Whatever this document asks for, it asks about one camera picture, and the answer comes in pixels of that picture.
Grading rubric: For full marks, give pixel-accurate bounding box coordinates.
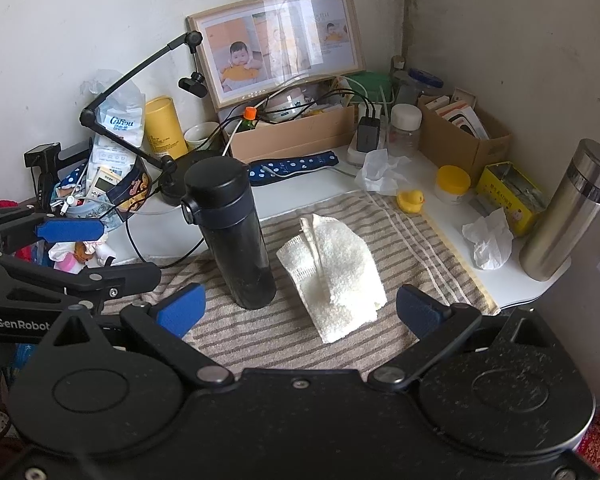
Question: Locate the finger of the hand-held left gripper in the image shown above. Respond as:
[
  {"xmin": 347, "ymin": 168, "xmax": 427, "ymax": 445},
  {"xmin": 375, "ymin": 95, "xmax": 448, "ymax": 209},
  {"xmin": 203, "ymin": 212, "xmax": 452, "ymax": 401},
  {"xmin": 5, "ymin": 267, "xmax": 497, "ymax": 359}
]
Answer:
[
  {"xmin": 0, "ymin": 205, "xmax": 107, "ymax": 257},
  {"xmin": 0, "ymin": 251, "xmax": 163, "ymax": 312}
]

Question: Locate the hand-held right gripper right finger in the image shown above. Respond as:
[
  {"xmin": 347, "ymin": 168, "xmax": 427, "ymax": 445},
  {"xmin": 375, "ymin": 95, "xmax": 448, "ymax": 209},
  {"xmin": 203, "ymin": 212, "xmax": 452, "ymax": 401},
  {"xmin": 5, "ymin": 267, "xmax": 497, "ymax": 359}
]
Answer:
[{"xmin": 368, "ymin": 283, "xmax": 557, "ymax": 389}]

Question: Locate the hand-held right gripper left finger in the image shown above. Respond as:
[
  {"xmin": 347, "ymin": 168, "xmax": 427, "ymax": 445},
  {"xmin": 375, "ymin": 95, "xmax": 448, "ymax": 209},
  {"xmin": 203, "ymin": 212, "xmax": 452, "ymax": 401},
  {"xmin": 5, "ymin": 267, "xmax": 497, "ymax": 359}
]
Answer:
[{"xmin": 45, "ymin": 282, "xmax": 236, "ymax": 389}]

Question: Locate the white towel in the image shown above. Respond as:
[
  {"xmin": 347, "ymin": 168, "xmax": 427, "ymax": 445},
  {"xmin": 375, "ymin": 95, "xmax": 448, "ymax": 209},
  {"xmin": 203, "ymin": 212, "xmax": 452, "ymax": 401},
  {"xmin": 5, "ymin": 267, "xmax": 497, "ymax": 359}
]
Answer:
[{"xmin": 276, "ymin": 213, "xmax": 388, "ymax": 345}]

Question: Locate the black thermos bottle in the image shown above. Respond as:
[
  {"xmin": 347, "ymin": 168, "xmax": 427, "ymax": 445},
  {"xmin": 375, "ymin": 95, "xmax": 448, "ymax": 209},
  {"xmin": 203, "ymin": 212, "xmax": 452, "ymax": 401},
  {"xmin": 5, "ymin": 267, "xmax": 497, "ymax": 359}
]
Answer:
[{"xmin": 180, "ymin": 156, "xmax": 278, "ymax": 311}]

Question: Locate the green plastic container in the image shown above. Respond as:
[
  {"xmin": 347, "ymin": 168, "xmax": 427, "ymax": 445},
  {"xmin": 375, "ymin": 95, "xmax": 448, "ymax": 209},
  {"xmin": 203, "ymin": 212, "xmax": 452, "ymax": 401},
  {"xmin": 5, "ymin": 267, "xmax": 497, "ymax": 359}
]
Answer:
[{"xmin": 347, "ymin": 71, "xmax": 396, "ymax": 106}]

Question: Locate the white digital timer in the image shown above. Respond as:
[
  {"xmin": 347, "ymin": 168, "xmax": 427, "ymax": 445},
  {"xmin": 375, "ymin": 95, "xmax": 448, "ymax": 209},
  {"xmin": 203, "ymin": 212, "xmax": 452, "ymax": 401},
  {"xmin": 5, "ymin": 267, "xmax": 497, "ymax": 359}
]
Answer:
[{"xmin": 91, "ymin": 166, "xmax": 123, "ymax": 198}]

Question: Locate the blue printed snack box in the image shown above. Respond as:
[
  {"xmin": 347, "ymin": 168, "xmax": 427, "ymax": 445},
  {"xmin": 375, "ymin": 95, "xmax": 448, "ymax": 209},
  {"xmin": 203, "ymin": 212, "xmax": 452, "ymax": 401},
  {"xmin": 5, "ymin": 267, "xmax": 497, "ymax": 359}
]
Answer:
[{"xmin": 107, "ymin": 155, "xmax": 153, "ymax": 221}]

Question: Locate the white printed packet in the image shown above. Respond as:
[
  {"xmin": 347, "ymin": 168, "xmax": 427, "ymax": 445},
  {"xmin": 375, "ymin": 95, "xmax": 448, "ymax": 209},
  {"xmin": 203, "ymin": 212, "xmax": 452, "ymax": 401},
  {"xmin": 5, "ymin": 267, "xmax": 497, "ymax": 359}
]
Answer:
[{"xmin": 92, "ymin": 135, "xmax": 136, "ymax": 171}]

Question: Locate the crumpled white tissue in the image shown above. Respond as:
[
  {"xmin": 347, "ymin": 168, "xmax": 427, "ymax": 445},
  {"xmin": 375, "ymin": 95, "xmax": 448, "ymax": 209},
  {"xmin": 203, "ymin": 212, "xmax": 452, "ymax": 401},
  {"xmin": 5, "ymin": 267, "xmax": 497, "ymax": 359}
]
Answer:
[
  {"xmin": 461, "ymin": 207, "xmax": 515, "ymax": 271},
  {"xmin": 354, "ymin": 149, "xmax": 412, "ymax": 196}
]

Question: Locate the yellow rubber duck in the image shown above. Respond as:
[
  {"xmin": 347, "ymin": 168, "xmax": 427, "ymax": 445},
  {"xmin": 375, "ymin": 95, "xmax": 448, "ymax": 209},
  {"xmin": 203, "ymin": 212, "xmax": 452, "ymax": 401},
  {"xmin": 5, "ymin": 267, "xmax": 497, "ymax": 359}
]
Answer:
[{"xmin": 396, "ymin": 189, "xmax": 426, "ymax": 213}]

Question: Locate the black articulated stand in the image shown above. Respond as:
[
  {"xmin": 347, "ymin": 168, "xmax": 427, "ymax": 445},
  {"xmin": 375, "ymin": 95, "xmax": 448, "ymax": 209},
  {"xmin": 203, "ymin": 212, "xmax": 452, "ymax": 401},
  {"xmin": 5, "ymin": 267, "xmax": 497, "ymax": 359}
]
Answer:
[{"xmin": 79, "ymin": 31, "xmax": 231, "ymax": 207}]

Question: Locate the striped table cloth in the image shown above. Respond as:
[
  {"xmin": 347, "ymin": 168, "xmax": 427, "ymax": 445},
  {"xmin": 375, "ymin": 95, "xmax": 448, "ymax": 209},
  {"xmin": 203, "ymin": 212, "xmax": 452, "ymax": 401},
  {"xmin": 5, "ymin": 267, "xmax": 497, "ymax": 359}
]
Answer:
[{"xmin": 102, "ymin": 192, "xmax": 501, "ymax": 376}]

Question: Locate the white tissue packet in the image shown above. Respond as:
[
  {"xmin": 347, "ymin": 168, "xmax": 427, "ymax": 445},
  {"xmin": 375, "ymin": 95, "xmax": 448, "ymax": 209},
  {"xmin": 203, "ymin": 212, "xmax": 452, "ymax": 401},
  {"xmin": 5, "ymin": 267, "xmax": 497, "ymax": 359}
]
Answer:
[{"xmin": 82, "ymin": 69, "xmax": 147, "ymax": 151}]

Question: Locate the yellow round object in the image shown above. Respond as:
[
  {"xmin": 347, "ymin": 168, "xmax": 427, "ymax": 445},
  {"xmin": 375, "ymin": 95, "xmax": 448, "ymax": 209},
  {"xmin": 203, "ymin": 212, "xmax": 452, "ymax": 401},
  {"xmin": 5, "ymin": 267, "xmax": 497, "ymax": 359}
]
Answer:
[{"xmin": 434, "ymin": 165, "xmax": 472, "ymax": 206}]

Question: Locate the yellow cylindrical can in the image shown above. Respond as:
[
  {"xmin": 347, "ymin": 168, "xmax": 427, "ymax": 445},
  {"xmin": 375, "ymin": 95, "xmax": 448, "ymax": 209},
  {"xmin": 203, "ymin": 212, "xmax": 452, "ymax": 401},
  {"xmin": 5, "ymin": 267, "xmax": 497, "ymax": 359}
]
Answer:
[{"xmin": 144, "ymin": 96, "xmax": 190, "ymax": 161}]

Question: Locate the yellow tin box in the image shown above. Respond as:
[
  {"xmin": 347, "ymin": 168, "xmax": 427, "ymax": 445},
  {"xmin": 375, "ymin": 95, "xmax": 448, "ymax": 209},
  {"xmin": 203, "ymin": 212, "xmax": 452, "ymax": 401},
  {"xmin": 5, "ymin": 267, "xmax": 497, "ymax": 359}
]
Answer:
[{"xmin": 475, "ymin": 161, "xmax": 548, "ymax": 238}]

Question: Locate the white cup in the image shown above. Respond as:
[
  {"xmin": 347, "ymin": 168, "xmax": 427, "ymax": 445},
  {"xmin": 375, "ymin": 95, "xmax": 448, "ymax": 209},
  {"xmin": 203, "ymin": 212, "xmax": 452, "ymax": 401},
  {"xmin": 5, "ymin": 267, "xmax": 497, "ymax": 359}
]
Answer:
[{"xmin": 184, "ymin": 121, "xmax": 222, "ymax": 152}]

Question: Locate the small cardboard box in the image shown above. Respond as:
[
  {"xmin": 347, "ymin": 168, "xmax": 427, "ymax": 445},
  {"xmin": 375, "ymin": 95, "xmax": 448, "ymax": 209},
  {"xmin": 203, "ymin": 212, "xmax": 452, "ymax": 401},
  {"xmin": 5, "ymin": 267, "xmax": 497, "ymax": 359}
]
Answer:
[{"xmin": 417, "ymin": 91, "xmax": 513, "ymax": 176}]

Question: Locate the stainless steel thermos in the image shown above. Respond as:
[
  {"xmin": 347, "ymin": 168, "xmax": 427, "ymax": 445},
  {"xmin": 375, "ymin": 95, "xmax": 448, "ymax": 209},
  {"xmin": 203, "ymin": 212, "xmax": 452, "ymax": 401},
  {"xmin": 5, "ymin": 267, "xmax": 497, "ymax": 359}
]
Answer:
[{"xmin": 519, "ymin": 137, "xmax": 600, "ymax": 282}]

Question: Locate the clear bottle white lid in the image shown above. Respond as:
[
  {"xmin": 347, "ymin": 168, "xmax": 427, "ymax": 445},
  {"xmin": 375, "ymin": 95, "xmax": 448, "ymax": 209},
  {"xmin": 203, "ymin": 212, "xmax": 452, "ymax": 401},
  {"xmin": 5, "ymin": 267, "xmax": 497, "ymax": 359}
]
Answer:
[{"xmin": 387, "ymin": 103, "xmax": 424, "ymax": 158}]

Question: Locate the blue polka dot pad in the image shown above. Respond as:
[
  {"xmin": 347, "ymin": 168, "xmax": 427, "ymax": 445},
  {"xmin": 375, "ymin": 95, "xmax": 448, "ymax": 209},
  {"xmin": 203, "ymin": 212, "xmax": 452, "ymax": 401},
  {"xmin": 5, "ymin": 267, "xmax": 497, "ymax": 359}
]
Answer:
[{"xmin": 247, "ymin": 149, "xmax": 341, "ymax": 188}]

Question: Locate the long cardboard box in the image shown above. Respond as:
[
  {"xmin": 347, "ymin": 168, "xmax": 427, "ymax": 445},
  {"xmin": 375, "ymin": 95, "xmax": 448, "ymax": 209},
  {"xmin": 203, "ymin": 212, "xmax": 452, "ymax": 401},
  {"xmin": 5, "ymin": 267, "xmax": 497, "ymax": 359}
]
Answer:
[{"xmin": 227, "ymin": 104, "xmax": 358, "ymax": 165}]

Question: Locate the white round device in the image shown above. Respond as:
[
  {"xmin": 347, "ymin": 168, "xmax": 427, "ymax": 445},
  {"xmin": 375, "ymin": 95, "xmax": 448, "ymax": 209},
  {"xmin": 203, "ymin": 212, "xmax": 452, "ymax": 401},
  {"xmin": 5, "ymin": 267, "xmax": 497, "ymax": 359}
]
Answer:
[{"xmin": 267, "ymin": 87, "xmax": 306, "ymax": 121}]

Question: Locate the jar with blue lid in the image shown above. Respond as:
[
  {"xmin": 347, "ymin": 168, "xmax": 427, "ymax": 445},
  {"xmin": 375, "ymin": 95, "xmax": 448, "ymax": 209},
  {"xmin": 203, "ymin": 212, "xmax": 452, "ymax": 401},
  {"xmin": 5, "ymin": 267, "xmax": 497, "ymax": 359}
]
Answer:
[{"xmin": 395, "ymin": 67, "xmax": 446, "ymax": 106}]

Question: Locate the framed photo collage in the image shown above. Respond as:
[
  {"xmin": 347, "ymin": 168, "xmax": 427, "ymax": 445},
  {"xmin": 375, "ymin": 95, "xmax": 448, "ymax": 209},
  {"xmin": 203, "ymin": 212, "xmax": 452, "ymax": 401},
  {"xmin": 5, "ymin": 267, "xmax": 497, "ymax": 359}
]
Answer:
[{"xmin": 186, "ymin": 0, "xmax": 368, "ymax": 111}]

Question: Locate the black cable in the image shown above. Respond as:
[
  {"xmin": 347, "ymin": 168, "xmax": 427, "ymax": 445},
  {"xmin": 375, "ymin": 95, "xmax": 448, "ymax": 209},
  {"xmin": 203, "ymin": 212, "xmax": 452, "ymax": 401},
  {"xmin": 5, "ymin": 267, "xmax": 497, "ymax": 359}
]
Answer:
[{"xmin": 125, "ymin": 210, "xmax": 208, "ymax": 268}]

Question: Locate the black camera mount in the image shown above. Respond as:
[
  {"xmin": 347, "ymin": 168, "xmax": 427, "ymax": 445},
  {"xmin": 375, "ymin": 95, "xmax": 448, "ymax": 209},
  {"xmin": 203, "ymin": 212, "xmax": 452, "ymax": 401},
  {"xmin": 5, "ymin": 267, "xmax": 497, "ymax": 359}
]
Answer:
[{"xmin": 24, "ymin": 142, "xmax": 63, "ymax": 206}]

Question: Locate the white cable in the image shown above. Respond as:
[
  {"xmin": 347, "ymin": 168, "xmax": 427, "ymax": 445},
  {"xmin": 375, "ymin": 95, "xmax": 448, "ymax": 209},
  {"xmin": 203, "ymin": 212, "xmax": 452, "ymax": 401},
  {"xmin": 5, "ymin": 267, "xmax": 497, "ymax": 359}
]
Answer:
[{"xmin": 222, "ymin": 115, "xmax": 246, "ymax": 158}]

